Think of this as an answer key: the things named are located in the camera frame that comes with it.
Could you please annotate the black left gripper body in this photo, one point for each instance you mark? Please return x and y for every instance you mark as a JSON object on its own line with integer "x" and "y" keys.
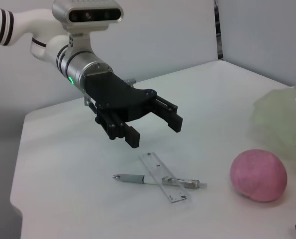
{"x": 118, "y": 97}

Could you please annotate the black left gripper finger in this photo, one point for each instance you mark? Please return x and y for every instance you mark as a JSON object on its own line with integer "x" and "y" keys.
{"x": 168, "y": 115}
{"x": 118, "y": 129}

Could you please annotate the pink peach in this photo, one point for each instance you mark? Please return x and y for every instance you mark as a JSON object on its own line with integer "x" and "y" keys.
{"x": 258, "y": 175}

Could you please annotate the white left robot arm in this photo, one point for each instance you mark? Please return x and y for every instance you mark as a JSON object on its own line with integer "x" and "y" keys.
{"x": 3, "y": 27}

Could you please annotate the grey mechanical pen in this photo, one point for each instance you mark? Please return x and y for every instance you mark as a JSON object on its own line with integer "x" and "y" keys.
{"x": 132, "y": 178}

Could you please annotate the clear plastic ruler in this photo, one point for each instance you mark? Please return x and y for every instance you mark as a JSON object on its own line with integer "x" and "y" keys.
{"x": 162, "y": 178}

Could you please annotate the green glass fruit plate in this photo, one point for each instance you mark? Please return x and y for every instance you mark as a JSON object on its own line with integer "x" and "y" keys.
{"x": 282, "y": 119}

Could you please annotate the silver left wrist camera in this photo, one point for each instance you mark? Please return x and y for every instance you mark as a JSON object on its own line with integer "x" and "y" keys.
{"x": 88, "y": 15}

